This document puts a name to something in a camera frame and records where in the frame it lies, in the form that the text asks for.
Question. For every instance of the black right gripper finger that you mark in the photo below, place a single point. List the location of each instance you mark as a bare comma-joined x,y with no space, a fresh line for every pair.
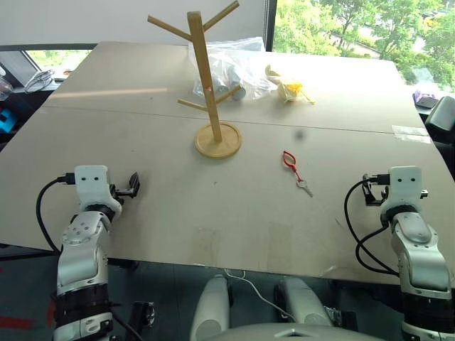
375,203
367,190

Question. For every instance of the wooden tree-shaped hanger stand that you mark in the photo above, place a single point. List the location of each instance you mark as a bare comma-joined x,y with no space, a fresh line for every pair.
202,53

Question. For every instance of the white left robot leg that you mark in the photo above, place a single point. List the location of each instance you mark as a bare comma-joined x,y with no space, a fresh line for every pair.
211,309

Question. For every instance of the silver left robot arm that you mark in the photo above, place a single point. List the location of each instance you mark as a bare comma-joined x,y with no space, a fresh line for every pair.
80,255

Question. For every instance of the blue box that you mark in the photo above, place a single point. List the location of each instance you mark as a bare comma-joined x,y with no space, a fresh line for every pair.
6,120

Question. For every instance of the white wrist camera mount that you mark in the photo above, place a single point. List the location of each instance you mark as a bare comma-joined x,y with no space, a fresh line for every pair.
92,184
405,186

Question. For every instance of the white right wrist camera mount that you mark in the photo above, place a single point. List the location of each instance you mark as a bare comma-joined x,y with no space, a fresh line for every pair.
405,186

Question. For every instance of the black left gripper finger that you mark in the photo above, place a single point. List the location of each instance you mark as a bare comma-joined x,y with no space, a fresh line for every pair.
134,178
137,190

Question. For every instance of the grey cylinder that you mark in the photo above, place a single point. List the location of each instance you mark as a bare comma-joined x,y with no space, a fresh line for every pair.
239,93

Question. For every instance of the clear tape patch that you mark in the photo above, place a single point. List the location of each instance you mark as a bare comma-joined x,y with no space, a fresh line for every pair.
412,134

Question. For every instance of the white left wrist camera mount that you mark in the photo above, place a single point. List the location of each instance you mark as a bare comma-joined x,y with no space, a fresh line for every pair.
92,184

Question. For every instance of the grey robot torso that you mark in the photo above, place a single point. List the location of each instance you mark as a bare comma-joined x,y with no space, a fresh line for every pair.
295,334

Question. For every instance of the white right robot leg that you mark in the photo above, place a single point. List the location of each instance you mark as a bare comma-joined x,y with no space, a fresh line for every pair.
302,302

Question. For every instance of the black table foot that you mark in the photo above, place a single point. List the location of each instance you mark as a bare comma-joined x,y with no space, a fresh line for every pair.
144,314
343,318

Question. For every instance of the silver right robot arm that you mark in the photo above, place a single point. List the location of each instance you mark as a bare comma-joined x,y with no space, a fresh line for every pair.
423,263

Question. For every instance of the white robot leg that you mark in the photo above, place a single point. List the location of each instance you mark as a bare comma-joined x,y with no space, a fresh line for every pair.
302,302
211,309

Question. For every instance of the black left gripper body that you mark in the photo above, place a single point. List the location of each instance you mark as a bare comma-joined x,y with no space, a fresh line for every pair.
119,192

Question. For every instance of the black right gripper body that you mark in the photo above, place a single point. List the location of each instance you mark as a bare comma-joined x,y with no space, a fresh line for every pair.
382,196

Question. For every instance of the yellow crumpled plastic bag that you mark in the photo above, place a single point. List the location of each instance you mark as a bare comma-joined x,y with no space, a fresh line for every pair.
292,90

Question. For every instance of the clear plastic bag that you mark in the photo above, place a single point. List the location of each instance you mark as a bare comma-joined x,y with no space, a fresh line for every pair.
249,71

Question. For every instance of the black office chair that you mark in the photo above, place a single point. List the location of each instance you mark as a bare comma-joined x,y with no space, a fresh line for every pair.
440,120

